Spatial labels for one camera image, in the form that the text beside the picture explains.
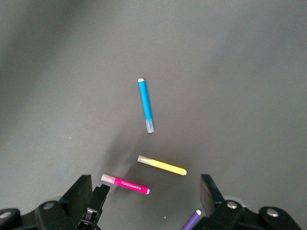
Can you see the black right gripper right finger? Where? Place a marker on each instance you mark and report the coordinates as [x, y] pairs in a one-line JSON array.
[[216, 203]]

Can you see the pink marker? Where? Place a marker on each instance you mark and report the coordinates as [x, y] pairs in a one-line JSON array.
[[130, 185]]

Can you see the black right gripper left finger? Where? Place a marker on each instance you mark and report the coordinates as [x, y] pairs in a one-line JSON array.
[[72, 201]]

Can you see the purple marker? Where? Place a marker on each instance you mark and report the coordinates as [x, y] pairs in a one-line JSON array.
[[192, 221]]

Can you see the yellow marker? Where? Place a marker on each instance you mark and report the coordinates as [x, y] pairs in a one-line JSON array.
[[165, 165]]

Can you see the blue marker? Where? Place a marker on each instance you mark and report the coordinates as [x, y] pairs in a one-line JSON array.
[[145, 103]]

